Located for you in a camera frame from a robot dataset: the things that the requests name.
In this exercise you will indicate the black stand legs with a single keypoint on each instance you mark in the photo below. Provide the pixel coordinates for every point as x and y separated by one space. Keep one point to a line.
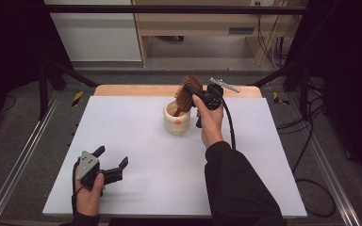
304 91
44 91

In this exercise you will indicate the yellow black tape marker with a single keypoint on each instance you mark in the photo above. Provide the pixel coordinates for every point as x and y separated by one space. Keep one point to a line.
277 98
77 98

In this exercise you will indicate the light wooden table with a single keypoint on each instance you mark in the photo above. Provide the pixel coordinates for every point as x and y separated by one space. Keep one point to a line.
138 90

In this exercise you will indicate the white board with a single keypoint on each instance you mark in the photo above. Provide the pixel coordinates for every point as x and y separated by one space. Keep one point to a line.
157 163

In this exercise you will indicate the person's right hand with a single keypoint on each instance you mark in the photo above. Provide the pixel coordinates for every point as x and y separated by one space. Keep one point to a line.
212 125

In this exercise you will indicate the cream ribbed cup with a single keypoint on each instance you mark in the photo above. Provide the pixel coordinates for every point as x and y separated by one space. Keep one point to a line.
176 123

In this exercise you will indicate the black horizontal frame bar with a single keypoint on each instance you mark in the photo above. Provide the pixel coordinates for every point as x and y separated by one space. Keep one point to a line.
169 9

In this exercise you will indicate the brown wooden hairbrush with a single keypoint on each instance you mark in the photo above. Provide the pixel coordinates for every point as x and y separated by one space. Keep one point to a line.
188 92

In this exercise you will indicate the person's left hand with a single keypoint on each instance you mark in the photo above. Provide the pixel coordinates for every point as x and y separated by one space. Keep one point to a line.
89 201

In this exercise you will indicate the light wooden desk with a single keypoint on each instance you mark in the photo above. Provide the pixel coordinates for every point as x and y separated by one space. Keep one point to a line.
198 23

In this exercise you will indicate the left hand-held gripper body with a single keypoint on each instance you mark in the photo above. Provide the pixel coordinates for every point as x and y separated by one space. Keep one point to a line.
87 166

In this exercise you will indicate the white cabinet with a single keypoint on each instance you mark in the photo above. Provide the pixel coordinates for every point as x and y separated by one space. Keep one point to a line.
97 34

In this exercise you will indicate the dark curtain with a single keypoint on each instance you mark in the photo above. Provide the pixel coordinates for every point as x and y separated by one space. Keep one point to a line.
352 78
9 56

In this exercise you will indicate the aluminium rail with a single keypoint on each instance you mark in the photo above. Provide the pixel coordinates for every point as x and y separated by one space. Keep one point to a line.
22 150
330 166

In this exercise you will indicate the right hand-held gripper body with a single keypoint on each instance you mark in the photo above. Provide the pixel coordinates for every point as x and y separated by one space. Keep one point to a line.
213 95

